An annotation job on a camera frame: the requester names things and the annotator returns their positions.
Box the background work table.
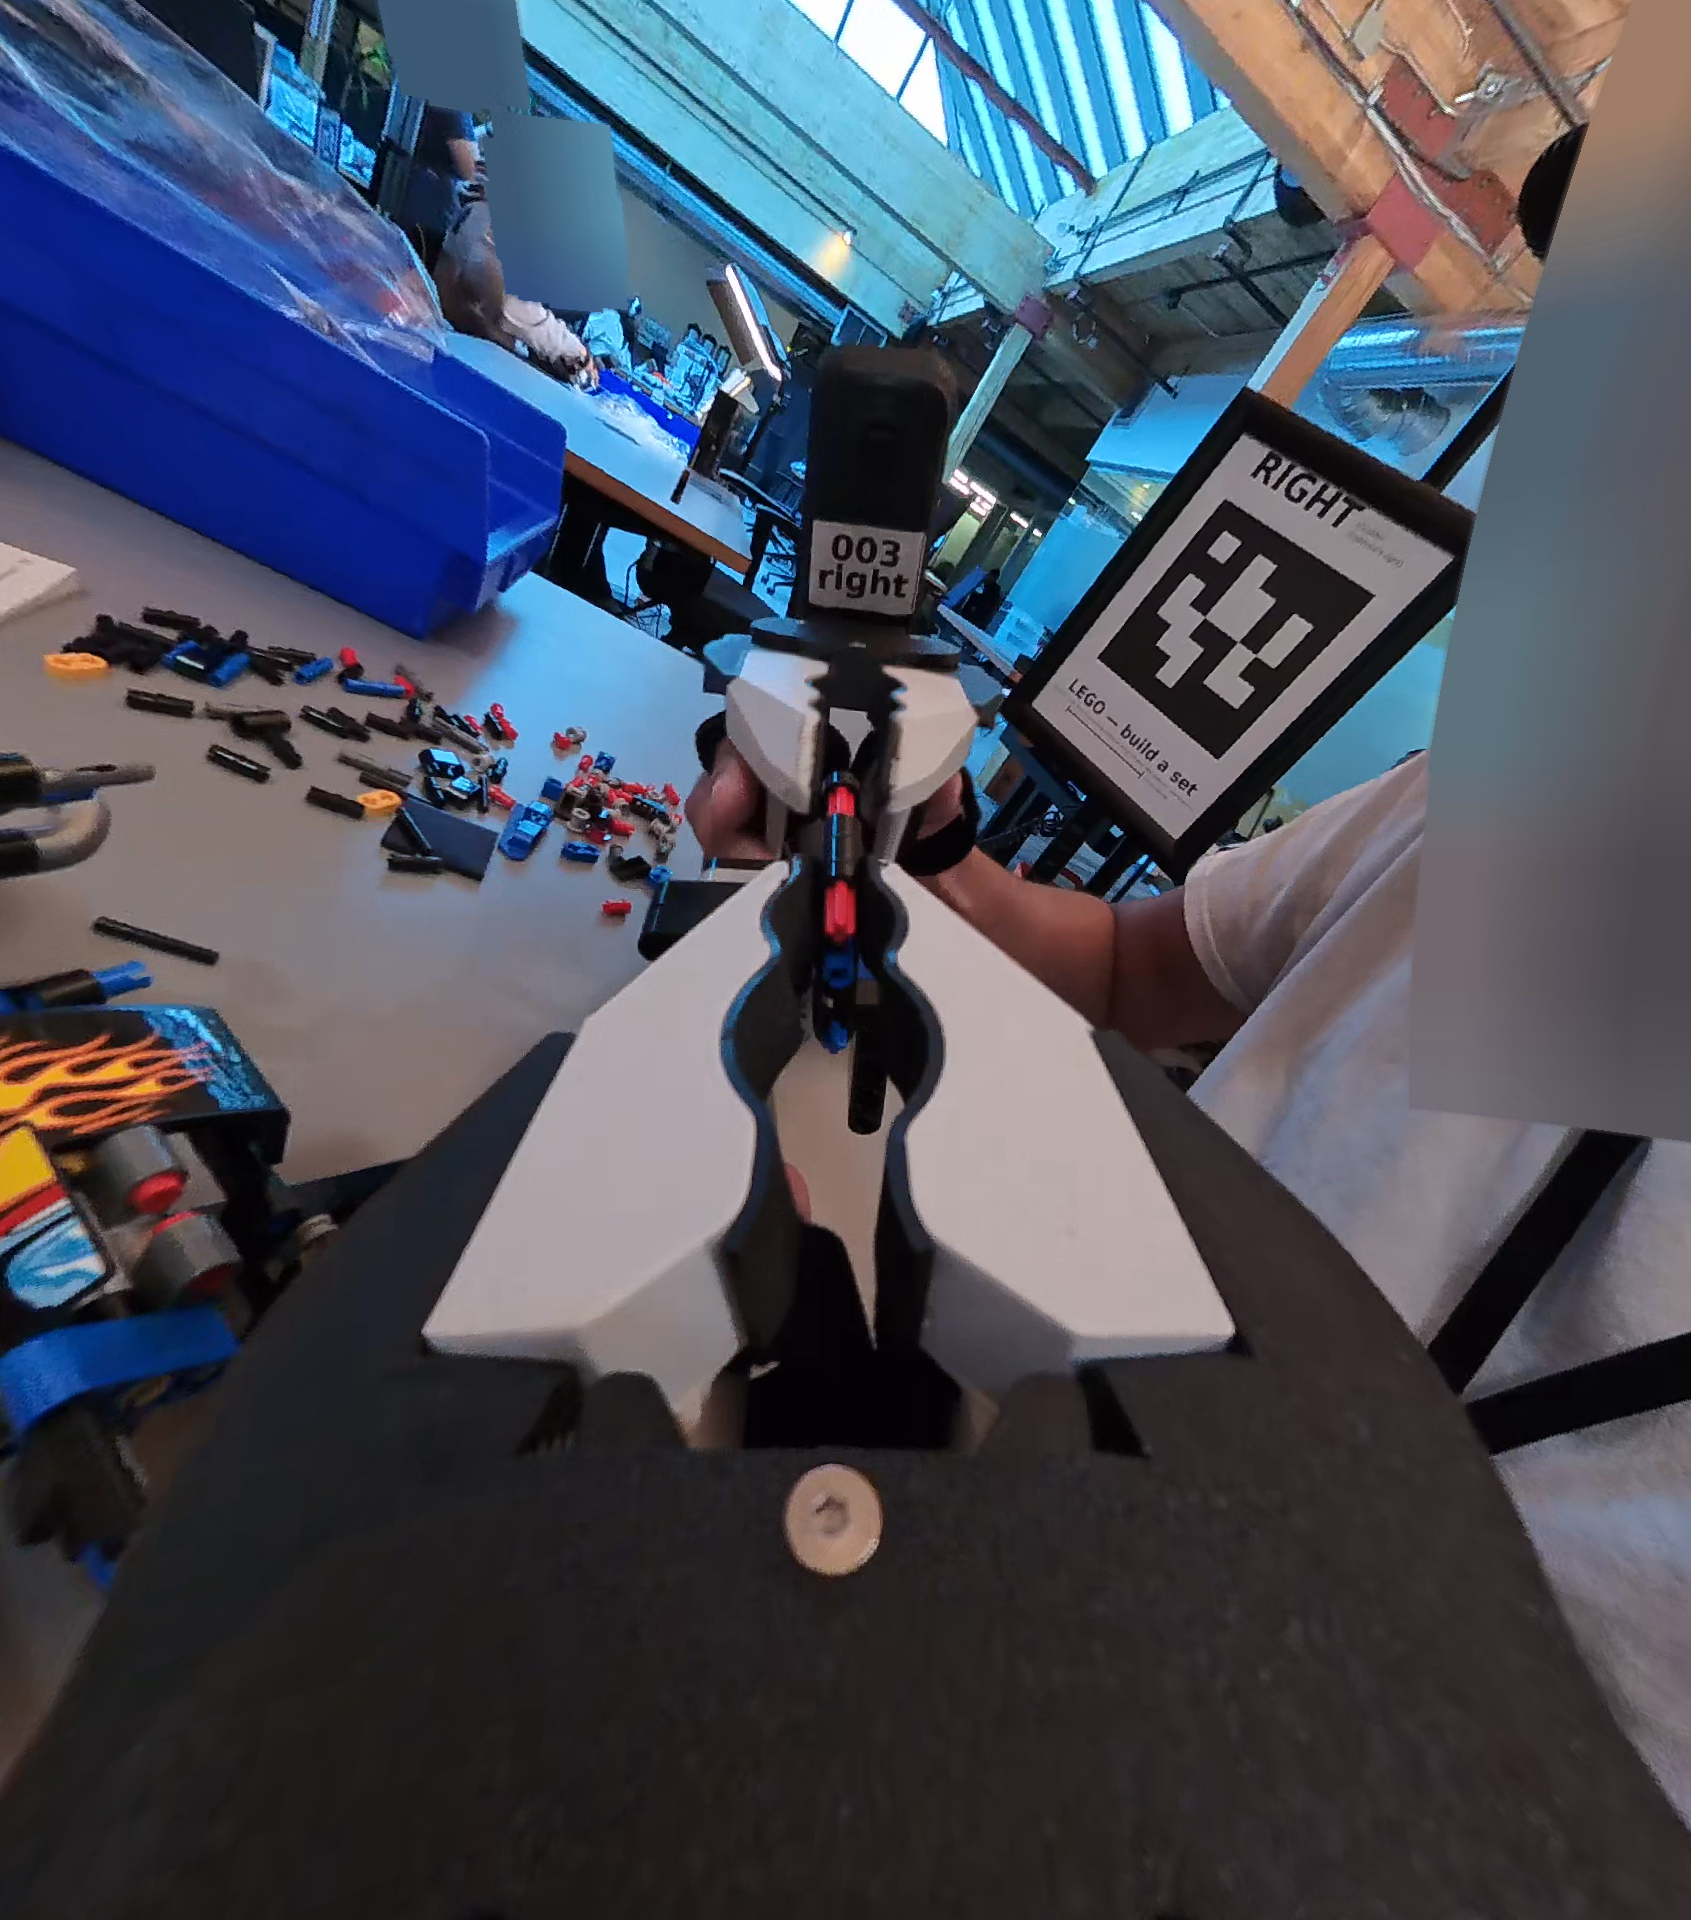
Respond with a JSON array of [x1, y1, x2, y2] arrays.
[[447, 330, 789, 582]]

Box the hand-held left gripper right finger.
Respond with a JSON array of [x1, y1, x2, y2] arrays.
[[863, 866, 1239, 1416]]

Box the black lego beam with pins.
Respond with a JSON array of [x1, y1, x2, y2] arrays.
[[797, 768, 895, 1138]]

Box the person's right hand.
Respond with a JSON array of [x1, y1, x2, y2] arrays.
[[683, 745, 981, 898]]

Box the short black lego axle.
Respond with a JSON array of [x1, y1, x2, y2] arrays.
[[90, 913, 223, 970]]

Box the flame printed lego assembly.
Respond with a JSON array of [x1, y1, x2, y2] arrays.
[[0, 964, 399, 1640]]

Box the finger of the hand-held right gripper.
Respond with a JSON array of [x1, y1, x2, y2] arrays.
[[723, 673, 853, 853], [871, 675, 979, 839]]

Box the black framed marker sign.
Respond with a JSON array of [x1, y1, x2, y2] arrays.
[[1001, 386, 1477, 888]]

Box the black harness strap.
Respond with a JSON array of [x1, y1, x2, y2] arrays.
[[1427, 1129, 1691, 1458]]

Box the clear plastic bag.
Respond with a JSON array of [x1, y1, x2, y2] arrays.
[[0, 0, 451, 373]]

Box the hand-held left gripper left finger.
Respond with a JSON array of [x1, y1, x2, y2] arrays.
[[421, 862, 809, 1447]]

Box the black fuzzy ball on pole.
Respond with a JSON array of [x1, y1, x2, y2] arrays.
[[1419, 125, 1591, 499]]

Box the pile of small colourful lego pieces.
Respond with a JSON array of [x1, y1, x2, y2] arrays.
[[42, 603, 685, 920]]

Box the stacked blue plastic bins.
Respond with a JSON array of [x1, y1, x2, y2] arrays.
[[0, 57, 571, 642]]

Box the dark flat lego panel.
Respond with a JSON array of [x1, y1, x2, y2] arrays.
[[377, 794, 505, 882]]

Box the person's right forearm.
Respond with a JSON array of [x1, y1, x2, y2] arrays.
[[953, 858, 1225, 1056]]

